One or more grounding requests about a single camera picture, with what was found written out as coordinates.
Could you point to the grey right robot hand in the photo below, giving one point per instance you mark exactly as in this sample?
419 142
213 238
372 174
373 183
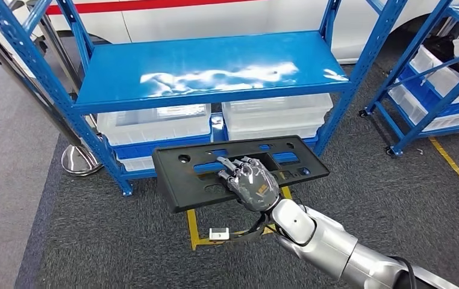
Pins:
255 189

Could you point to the black plastic panel part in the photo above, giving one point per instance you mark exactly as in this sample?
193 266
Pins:
181 179

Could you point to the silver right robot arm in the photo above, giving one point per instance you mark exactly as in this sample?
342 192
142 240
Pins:
325 243

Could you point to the blue metal shelf rack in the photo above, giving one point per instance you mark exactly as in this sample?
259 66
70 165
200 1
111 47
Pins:
412 52
213 68

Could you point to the yellow floor tape square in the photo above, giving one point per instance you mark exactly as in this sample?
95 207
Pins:
192 229
453 166

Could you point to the white car with red stripe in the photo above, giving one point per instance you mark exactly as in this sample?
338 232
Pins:
213 20

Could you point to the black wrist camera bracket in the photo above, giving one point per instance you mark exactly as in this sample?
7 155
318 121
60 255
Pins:
249 236

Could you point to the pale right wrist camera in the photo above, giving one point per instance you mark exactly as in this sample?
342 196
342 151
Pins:
218 234

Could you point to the chrome base stanchion post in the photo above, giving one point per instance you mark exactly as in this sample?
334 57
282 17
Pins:
80 161

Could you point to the dark base stanchion post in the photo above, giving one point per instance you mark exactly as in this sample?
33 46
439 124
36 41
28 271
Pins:
64 60

